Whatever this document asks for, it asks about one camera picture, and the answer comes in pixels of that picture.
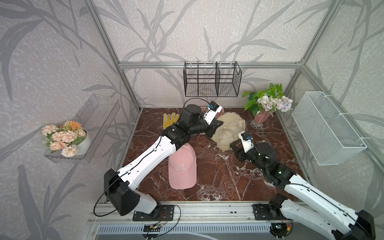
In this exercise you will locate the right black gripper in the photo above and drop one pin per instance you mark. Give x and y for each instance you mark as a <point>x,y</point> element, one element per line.
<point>237,151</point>

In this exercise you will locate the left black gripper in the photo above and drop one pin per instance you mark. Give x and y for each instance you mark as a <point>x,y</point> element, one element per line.
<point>212,127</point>

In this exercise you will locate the beige baseball cap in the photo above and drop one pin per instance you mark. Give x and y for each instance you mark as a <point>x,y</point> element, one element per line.
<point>233,124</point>

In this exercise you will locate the pink baseball cap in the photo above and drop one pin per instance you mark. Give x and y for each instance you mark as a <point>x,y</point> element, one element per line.
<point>182,168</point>

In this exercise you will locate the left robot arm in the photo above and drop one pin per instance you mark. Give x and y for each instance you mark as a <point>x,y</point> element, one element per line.
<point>120,187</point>

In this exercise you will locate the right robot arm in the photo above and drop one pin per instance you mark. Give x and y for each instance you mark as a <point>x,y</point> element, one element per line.
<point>324,215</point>

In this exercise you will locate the pink plastic basket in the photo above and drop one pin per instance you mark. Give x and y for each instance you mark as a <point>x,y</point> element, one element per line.
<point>205,109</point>

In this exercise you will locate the yellow work glove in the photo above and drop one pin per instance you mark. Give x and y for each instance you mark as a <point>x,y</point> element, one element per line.
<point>170,119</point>

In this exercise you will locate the pink vase with flowers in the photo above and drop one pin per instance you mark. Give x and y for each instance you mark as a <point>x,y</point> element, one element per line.
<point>265,103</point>

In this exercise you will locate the clear acrylic shelf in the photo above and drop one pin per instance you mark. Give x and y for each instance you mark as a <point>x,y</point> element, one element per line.
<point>96,116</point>

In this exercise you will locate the white pot peach flowers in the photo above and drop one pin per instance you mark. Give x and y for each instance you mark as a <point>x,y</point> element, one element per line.
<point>69,139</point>

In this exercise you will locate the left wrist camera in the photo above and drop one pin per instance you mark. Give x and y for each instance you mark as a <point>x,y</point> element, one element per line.
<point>212,109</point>

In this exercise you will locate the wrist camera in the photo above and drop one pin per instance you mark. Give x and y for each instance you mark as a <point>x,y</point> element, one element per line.
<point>246,140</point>
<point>212,109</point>

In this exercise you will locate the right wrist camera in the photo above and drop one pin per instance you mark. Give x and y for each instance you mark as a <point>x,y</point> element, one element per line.
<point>246,140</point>

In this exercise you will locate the black wire rack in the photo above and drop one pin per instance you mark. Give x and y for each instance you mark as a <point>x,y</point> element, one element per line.
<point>212,79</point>

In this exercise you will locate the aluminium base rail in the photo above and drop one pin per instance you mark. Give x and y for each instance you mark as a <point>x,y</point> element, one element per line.
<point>195,212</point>

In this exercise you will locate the white mesh wall basket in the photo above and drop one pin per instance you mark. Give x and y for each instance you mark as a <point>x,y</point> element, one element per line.
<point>328,134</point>

